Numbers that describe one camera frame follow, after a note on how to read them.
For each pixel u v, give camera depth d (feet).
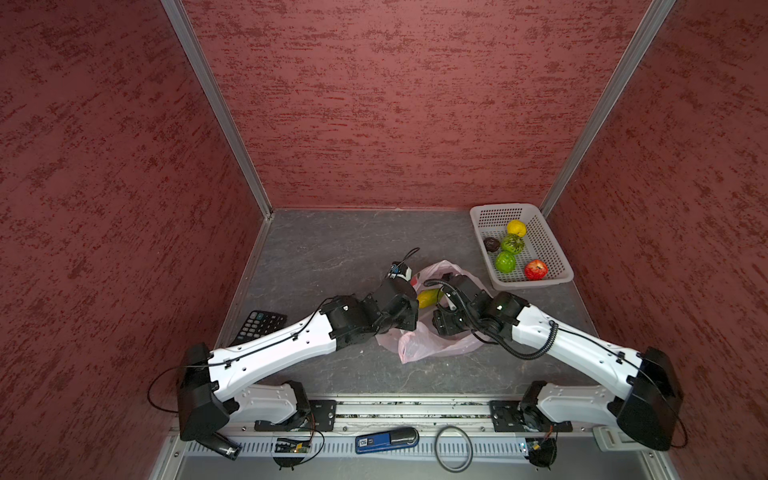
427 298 3.02
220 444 2.24
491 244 3.40
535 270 3.15
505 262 3.20
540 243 3.46
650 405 1.26
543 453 2.31
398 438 2.19
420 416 2.49
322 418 2.43
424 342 2.19
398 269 2.10
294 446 2.33
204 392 1.26
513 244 3.38
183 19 2.35
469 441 2.31
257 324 2.88
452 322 2.30
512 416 2.42
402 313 1.78
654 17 2.34
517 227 3.57
